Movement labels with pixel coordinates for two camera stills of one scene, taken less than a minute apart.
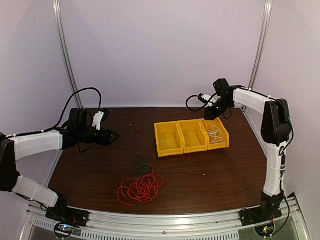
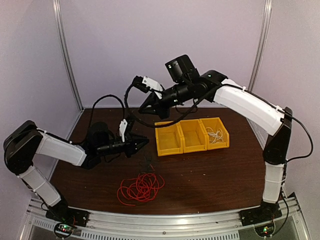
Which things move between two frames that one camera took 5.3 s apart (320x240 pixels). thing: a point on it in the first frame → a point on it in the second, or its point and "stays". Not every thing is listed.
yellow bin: (217, 137) stays
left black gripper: (107, 142) → (130, 144)
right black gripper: (213, 115) → (158, 107)
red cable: (142, 189) stays
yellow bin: (169, 138) stays
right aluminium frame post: (262, 43) stays
